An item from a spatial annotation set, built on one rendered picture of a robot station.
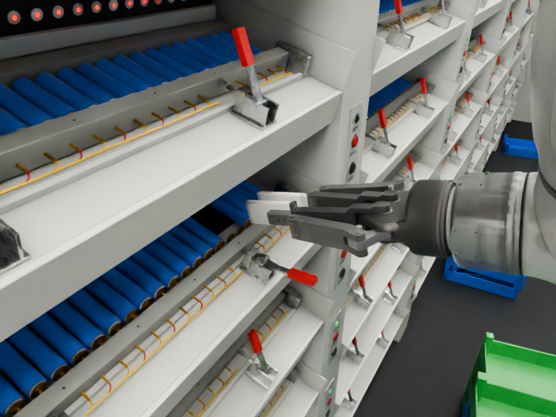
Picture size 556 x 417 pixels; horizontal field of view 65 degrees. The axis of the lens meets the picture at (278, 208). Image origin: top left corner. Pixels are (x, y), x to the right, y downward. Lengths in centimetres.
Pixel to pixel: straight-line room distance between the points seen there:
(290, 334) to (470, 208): 44
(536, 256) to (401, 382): 130
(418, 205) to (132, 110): 26
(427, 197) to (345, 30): 24
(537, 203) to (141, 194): 30
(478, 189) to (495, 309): 166
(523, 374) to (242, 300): 110
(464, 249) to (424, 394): 128
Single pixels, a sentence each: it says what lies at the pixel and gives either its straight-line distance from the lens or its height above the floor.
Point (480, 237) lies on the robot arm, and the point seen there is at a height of 108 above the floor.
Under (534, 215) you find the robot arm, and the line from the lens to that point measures 39.
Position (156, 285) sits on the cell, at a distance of 50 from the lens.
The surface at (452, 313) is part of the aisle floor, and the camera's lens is 196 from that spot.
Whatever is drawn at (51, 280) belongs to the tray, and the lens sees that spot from 30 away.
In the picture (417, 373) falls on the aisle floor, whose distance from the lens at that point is 171.
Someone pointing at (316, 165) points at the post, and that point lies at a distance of 63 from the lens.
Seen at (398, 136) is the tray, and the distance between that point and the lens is 98.
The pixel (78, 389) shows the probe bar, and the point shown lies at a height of 97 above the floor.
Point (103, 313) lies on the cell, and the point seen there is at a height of 98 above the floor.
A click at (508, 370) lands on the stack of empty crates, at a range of 149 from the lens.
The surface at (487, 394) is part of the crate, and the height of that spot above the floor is 42.
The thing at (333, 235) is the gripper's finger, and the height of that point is 105.
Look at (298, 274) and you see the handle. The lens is 51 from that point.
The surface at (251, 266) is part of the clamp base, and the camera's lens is 54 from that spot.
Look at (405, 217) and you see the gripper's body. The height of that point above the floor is 107.
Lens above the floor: 129
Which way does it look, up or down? 31 degrees down
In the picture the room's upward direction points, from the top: straight up
